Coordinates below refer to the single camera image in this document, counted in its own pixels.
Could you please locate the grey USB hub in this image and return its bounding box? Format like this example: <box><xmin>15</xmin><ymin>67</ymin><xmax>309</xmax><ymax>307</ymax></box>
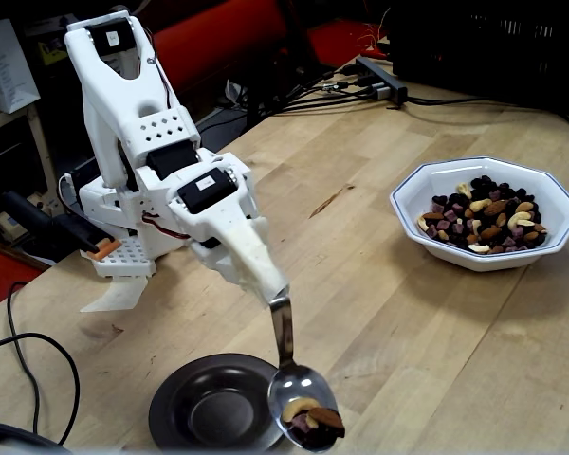
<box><xmin>354</xmin><ymin>56</ymin><xmax>409</xmax><ymax>105</ymax></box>

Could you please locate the red cushioned wooden chair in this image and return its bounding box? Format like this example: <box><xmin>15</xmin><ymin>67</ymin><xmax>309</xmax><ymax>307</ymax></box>
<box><xmin>149</xmin><ymin>0</ymin><xmax>321</xmax><ymax>129</ymax></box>

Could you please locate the dark raisin cluster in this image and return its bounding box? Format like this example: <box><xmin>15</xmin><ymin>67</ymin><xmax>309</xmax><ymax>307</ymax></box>
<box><xmin>293</xmin><ymin>423</ymin><xmax>346</xmax><ymax>447</ymax></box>

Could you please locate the large black mesh crate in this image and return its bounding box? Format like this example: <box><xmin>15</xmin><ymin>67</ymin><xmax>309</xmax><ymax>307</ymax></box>
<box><xmin>387</xmin><ymin>0</ymin><xmax>569</xmax><ymax>114</ymax></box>

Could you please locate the trail mix heap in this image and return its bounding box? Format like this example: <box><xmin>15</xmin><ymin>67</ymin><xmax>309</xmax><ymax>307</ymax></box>
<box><xmin>416</xmin><ymin>174</ymin><xmax>549</xmax><ymax>256</ymax></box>

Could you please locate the black power cable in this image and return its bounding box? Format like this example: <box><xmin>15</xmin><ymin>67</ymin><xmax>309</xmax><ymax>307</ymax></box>
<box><xmin>0</xmin><ymin>282</ymin><xmax>82</xmax><ymax>449</ymax></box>

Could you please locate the long black table cable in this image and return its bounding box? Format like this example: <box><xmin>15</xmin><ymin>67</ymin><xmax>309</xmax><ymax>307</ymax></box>
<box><xmin>405</xmin><ymin>93</ymin><xmax>569</xmax><ymax>141</ymax></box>

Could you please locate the beige masking tape piece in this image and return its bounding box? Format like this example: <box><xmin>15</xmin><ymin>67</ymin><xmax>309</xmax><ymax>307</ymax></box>
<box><xmin>79</xmin><ymin>273</ymin><xmax>149</xmax><ymax>314</ymax></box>

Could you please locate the black USB cable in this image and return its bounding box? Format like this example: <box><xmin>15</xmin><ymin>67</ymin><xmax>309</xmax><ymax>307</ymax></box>
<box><xmin>284</xmin><ymin>64</ymin><xmax>361</xmax><ymax>96</ymax></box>
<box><xmin>265</xmin><ymin>81</ymin><xmax>378</xmax><ymax>116</ymax></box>

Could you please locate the white octagonal bowl blue rim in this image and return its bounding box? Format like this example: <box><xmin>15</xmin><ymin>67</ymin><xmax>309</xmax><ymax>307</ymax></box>
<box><xmin>389</xmin><ymin>156</ymin><xmax>569</xmax><ymax>273</ymax></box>

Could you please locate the beige power strip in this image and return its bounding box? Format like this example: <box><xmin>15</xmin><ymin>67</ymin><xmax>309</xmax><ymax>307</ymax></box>
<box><xmin>0</xmin><ymin>189</ymin><xmax>63</xmax><ymax>231</ymax></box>

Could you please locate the metal spoon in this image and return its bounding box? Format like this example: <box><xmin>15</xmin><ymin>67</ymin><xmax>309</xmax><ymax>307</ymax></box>
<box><xmin>267</xmin><ymin>292</ymin><xmax>347</xmax><ymax>454</ymax></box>

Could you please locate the thick dark cable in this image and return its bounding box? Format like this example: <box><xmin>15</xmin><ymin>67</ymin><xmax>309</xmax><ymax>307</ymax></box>
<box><xmin>0</xmin><ymin>419</ymin><xmax>72</xmax><ymax>455</ymax></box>

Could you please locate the black bar clamp orange pad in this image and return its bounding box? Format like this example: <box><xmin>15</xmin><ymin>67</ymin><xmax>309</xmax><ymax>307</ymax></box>
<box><xmin>0</xmin><ymin>189</ymin><xmax>123</xmax><ymax>261</ymax></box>

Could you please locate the red cushion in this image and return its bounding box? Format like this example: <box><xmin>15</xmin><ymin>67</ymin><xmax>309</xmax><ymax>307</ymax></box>
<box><xmin>0</xmin><ymin>239</ymin><xmax>46</xmax><ymax>317</ymax></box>
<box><xmin>307</xmin><ymin>18</ymin><xmax>391</xmax><ymax>68</ymax></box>

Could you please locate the brown metal plate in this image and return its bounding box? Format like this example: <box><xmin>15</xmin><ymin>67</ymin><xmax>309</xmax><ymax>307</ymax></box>
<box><xmin>147</xmin><ymin>353</ymin><xmax>298</xmax><ymax>454</ymax></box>

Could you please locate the white cardboard box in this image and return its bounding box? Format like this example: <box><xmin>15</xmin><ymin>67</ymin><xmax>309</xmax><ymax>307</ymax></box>
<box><xmin>0</xmin><ymin>17</ymin><xmax>43</xmax><ymax>115</ymax></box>

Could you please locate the brown almond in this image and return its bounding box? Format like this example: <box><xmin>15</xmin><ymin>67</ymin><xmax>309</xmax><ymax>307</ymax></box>
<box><xmin>307</xmin><ymin>406</ymin><xmax>345</xmax><ymax>428</ymax></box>

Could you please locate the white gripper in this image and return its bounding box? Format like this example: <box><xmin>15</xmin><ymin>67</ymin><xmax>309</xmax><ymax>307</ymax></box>
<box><xmin>169</xmin><ymin>162</ymin><xmax>291</xmax><ymax>303</ymax></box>

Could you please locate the orange wire bundle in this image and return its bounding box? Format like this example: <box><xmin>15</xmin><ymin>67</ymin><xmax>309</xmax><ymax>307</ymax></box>
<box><xmin>358</xmin><ymin>7</ymin><xmax>394</xmax><ymax>57</ymax></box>

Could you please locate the beige wooden shelf frame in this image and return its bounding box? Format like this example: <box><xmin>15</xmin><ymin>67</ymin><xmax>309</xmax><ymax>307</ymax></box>
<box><xmin>0</xmin><ymin>101</ymin><xmax>61</xmax><ymax>224</ymax></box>

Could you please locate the yellow and black box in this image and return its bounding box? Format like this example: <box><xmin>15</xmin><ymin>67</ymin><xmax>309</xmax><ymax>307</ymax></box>
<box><xmin>36</xmin><ymin>37</ymin><xmax>71</xmax><ymax>66</ymax></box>

